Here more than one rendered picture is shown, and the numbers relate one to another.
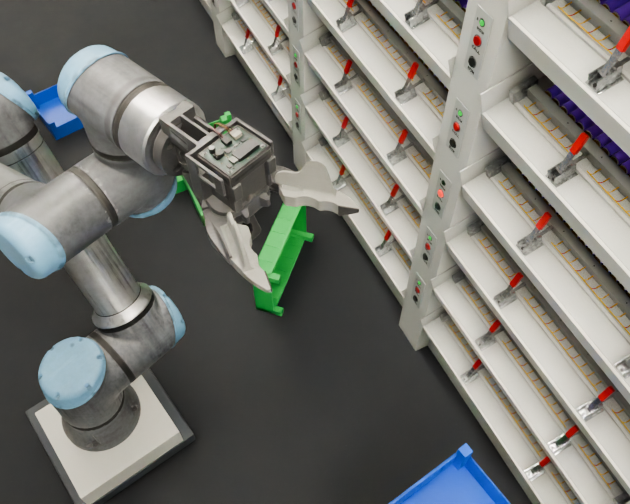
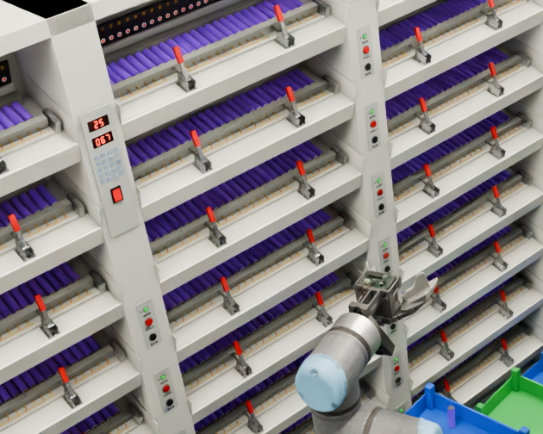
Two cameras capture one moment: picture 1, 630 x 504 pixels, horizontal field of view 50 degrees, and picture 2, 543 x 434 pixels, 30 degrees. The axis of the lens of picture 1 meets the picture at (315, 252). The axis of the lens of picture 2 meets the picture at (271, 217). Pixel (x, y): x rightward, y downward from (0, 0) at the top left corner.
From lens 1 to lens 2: 1.83 m
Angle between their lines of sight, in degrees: 68
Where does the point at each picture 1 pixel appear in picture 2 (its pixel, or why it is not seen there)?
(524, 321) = (272, 415)
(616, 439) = not seen: hidden behind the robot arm
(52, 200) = (400, 418)
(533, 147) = (209, 322)
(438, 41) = (100, 383)
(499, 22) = (156, 293)
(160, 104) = (352, 316)
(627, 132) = (252, 233)
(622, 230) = (270, 281)
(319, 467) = not seen: outside the picture
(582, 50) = (193, 249)
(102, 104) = (354, 349)
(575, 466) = not seen: hidden behind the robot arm
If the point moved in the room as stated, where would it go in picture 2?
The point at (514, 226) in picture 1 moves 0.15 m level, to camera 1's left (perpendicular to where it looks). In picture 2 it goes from (228, 380) to (239, 419)
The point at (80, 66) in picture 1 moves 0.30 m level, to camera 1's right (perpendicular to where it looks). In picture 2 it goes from (330, 362) to (291, 268)
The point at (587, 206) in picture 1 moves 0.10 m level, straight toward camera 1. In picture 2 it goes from (254, 296) to (292, 300)
